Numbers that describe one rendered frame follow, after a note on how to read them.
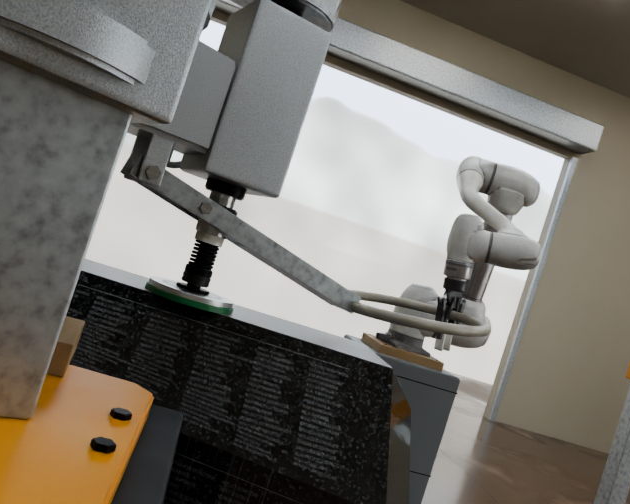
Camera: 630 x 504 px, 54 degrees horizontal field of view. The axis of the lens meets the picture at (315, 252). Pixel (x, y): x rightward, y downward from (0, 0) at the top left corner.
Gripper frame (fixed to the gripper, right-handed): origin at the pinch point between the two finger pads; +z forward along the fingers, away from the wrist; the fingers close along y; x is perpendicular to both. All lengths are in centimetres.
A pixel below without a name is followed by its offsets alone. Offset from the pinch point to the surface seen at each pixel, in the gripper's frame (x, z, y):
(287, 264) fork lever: -5, -17, 68
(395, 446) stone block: 32, 16, 60
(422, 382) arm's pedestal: -24.6, 23.2, -29.8
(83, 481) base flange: 55, 1, 143
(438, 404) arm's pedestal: -20, 31, -37
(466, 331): 24.4, -8.5, 28.2
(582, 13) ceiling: -163, -268, -369
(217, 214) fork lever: -11, -26, 88
